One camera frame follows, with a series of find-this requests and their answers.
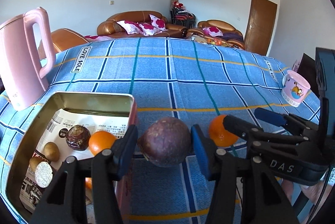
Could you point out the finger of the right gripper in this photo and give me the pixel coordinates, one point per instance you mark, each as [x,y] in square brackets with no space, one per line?
[290,122]
[250,133]

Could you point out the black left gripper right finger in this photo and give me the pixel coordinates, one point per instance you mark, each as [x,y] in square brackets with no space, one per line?
[263,199]

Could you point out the orange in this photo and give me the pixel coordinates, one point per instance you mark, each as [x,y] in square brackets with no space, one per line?
[220,136]
[101,140]
[88,183]

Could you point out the dark mangosteen shell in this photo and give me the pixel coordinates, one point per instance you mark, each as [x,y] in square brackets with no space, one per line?
[77,138]

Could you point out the purple passion fruit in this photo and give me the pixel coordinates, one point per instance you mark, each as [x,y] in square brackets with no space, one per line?
[166,143]

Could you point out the coffee table with fruits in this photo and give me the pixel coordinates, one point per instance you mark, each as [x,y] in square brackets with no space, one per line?
[209,40]

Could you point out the pink cartoon cup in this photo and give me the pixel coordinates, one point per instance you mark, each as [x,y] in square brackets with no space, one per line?
[295,88]

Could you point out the black monitor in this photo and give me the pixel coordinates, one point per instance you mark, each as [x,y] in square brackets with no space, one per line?
[307,69]

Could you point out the brown wooden door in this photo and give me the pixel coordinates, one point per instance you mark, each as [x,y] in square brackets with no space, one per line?
[260,26]

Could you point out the brown leather armchair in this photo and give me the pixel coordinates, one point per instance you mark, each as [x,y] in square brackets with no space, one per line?
[219,29]

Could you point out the pink metal tin box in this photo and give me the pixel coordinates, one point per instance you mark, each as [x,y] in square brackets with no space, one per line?
[112,113]

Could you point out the stacked dark chairs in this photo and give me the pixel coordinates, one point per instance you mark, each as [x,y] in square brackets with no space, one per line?
[180,16]

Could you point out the pink electric kettle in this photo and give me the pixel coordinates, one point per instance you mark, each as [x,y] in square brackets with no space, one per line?
[22,74]

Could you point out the long brown leather sofa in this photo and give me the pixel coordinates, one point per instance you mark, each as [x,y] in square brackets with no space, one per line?
[140,24]

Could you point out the brown chair behind kettle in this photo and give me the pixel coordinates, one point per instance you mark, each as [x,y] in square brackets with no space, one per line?
[65,38]

